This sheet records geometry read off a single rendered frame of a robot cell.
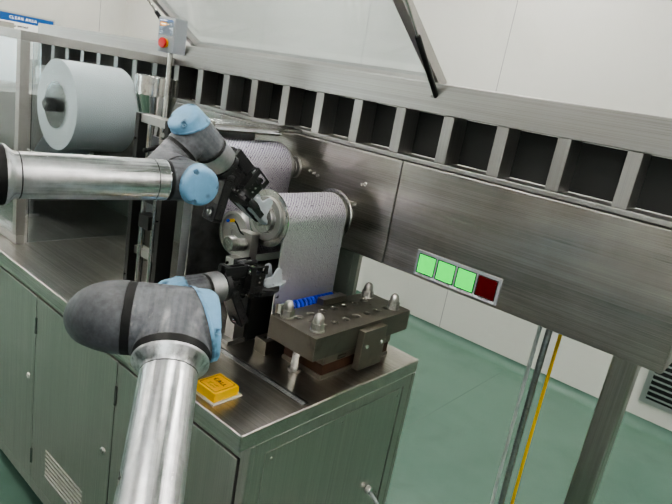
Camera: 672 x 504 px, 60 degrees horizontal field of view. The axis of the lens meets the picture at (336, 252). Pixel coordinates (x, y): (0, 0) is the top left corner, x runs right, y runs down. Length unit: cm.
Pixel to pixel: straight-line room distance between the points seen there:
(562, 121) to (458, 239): 38
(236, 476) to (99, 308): 57
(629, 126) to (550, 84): 259
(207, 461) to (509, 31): 338
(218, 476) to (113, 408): 45
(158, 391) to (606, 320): 97
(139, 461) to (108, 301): 25
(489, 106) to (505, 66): 260
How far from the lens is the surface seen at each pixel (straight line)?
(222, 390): 132
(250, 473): 131
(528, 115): 146
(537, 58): 402
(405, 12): 145
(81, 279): 195
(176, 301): 91
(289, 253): 149
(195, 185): 109
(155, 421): 83
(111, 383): 169
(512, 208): 146
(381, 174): 165
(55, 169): 103
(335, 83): 178
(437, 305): 434
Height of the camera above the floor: 159
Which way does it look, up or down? 15 degrees down
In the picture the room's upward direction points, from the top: 10 degrees clockwise
